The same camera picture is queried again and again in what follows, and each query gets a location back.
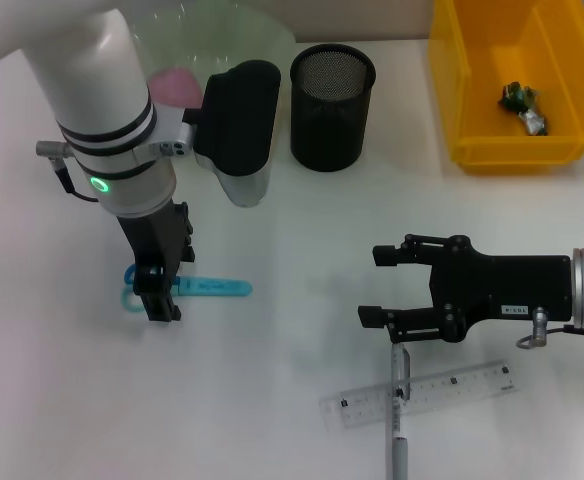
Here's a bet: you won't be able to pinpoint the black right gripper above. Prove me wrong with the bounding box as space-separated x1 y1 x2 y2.
357 232 577 346

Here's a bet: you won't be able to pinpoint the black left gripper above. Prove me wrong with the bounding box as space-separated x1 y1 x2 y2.
115 200 197 326

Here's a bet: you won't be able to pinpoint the blue capped scissors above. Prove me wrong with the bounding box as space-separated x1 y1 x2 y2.
120 264 253 316

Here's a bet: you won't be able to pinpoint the pink peach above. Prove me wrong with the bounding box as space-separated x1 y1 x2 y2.
149 67 203 109

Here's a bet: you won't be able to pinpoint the green plastic wrapper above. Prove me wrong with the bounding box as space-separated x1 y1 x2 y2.
496 82 549 137

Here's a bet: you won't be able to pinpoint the transparent plastic ruler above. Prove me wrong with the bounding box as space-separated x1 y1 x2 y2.
320 357 523 436

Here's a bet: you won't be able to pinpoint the grey clear pen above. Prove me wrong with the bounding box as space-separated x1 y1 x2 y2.
385 342 413 480

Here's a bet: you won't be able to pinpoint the black mesh pen holder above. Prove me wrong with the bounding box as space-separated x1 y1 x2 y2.
290 43 377 173

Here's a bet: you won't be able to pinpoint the translucent green fruit bowl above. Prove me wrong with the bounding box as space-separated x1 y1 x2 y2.
131 2 297 151

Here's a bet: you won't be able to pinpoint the yellow plastic bin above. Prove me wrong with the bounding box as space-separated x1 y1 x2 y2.
427 0 584 175

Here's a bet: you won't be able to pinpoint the right wrist plug with cable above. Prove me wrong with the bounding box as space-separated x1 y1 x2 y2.
515 307 584 351

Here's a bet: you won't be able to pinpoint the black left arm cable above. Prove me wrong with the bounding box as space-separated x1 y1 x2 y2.
35 140 101 204

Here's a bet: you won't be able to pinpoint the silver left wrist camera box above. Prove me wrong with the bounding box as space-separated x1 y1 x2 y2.
191 59 283 209

